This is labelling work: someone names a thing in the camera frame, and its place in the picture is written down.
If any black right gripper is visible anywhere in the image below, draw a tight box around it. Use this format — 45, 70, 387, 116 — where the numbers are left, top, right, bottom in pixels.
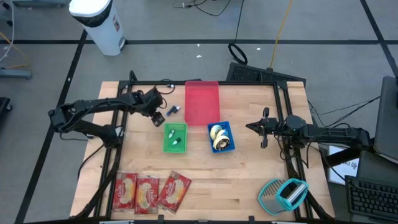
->
245, 107, 282, 149

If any red popcorn packet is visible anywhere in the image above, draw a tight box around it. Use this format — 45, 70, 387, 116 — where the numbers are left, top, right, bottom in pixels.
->
111, 172, 138, 211
134, 174, 160, 215
157, 170, 192, 214

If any blue plastic basket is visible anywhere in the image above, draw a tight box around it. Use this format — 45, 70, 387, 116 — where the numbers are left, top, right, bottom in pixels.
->
207, 121, 236, 154

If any red plastic tray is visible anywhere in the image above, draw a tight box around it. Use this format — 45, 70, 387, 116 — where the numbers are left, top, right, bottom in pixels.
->
184, 80, 221, 126

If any green plastic basket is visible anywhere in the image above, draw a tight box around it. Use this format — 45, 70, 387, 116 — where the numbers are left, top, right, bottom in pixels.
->
162, 123, 188, 154

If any black perforated panel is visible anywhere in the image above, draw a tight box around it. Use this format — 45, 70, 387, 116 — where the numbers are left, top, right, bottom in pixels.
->
226, 62, 307, 85

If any teal box grater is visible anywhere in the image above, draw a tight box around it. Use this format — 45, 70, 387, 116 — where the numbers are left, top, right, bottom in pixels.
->
257, 178, 310, 217

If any white trash can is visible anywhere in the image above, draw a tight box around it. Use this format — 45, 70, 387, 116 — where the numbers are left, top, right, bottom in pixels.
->
68, 0, 127, 57

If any white paper sheet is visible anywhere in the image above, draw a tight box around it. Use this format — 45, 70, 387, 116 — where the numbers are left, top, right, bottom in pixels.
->
328, 146, 360, 185

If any grey laptop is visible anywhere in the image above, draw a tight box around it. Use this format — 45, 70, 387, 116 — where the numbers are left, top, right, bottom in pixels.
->
373, 76, 398, 164

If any black computer keyboard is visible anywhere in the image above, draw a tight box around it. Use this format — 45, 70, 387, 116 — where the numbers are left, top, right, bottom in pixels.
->
345, 175, 398, 223

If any grey floor bar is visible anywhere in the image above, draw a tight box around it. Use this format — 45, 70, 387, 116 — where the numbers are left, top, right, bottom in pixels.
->
0, 67, 34, 80

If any black floor object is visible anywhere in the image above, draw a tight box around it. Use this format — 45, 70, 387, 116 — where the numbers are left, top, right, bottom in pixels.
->
0, 96, 13, 122

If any black aluminium table frame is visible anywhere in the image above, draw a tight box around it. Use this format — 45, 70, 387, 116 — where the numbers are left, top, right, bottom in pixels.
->
74, 70, 335, 224

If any black coiled floor cable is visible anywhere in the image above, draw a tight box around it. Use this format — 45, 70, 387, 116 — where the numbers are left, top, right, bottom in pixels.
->
228, 0, 249, 65

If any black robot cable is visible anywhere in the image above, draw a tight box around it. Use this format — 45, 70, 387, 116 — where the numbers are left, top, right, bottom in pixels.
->
307, 95, 382, 125

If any yellow cable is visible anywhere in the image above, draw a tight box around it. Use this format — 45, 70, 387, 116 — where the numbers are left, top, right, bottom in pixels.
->
269, 0, 295, 70

